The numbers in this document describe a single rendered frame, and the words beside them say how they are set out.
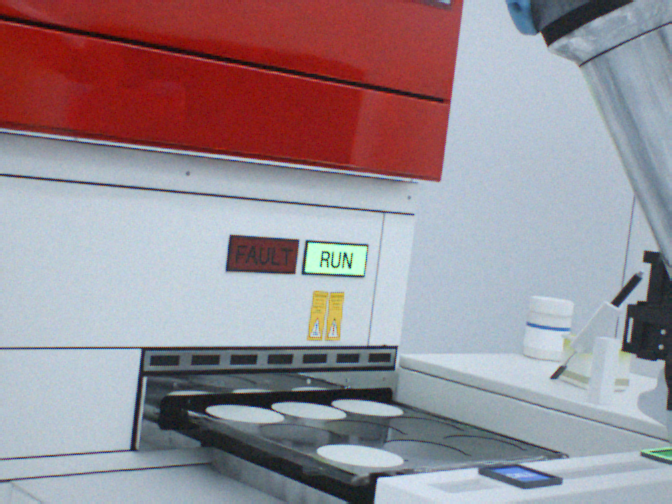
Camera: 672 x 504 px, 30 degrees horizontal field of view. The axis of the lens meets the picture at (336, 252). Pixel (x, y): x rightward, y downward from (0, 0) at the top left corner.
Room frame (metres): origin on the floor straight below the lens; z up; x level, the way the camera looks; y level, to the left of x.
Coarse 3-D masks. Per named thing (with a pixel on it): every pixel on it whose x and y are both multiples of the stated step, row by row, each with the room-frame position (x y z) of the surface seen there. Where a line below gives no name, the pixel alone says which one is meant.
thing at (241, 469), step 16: (224, 448) 1.60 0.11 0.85; (224, 464) 1.58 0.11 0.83; (240, 464) 1.55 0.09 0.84; (256, 464) 1.53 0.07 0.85; (240, 480) 1.55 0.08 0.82; (256, 480) 1.53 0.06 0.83; (272, 480) 1.50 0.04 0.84; (288, 480) 1.48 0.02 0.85; (304, 480) 1.48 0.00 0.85; (288, 496) 1.48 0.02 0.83; (304, 496) 1.46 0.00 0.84; (320, 496) 1.44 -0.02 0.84; (336, 496) 1.42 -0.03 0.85
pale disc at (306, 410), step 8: (280, 408) 1.65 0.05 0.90; (288, 408) 1.66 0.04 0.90; (296, 408) 1.67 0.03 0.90; (304, 408) 1.67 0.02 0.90; (312, 408) 1.68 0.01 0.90; (320, 408) 1.69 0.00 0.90; (328, 408) 1.69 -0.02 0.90; (304, 416) 1.62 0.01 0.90; (312, 416) 1.62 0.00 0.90; (320, 416) 1.63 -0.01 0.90; (328, 416) 1.64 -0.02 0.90; (336, 416) 1.64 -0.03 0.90; (344, 416) 1.65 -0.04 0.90
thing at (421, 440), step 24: (192, 408) 1.58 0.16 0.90; (264, 408) 1.64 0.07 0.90; (336, 408) 1.70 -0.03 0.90; (264, 432) 1.49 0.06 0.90; (288, 432) 1.51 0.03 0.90; (312, 432) 1.53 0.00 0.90; (336, 432) 1.54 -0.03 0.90; (360, 432) 1.56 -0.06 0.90; (384, 432) 1.58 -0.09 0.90; (408, 432) 1.59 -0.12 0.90; (432, 432) 1.62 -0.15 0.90; (456, 432) 1.64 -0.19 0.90; (480, 432) 1.65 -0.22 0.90; (408, 456) 1.45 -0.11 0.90; (432, 456) 1.47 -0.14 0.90; (456, 456) 1.49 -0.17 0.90; (480, 456) 1.50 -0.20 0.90; (504, 456) 1.52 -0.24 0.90
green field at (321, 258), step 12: (312, 252) 1.71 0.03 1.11; (324, 252) 1.73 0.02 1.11; (336, 252) 1.74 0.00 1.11; (348, 252) 1.76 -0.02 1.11; (360, 252) 1.77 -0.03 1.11; (312, 264) 1.71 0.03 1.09; (324, 264) 1.73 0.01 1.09; (336, 264) 1.74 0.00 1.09; (348, 264) 1.76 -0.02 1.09; (360, 264) 1.78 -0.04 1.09
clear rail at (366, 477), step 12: (540, 456) 1.53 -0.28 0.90; (552, 456) 1.55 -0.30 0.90; (564, 456) 1.56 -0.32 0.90; (420, 468) 1.39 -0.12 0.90; (432, 468) 1.40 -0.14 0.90; (444, 468) 1.41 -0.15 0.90; (456, 468) 1.42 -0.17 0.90; (468, 468) 1.44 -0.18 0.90; (360, 480) 1.32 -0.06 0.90; (372, 480) 1.33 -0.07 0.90
